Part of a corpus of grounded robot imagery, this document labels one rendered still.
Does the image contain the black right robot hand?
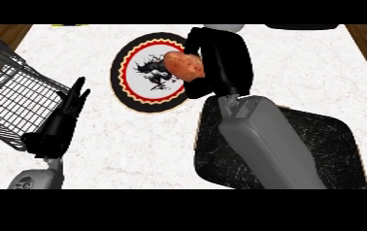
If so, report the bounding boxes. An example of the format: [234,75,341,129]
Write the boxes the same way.
[183,26,255,100]

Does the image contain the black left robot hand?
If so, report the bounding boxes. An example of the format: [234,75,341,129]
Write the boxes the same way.
[21,76,92,159]

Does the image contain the orange sweet potato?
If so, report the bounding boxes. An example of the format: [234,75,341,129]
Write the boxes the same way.
[162,50,208,83]

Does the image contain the black rimmed decorated plate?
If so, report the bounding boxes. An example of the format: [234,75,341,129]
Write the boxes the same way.
[110,31,193,114]

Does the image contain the black marbled tray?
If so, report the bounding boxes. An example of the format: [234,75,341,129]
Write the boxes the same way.
[193,95,367,190]

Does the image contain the pale grey round object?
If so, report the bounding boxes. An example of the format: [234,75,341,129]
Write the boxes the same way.
[203,23,248,34]

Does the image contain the dark flat object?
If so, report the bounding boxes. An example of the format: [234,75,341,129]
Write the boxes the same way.
[264,23,343,31]

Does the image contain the black wire basket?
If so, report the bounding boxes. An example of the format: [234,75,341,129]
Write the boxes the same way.
[0,39,72,152]

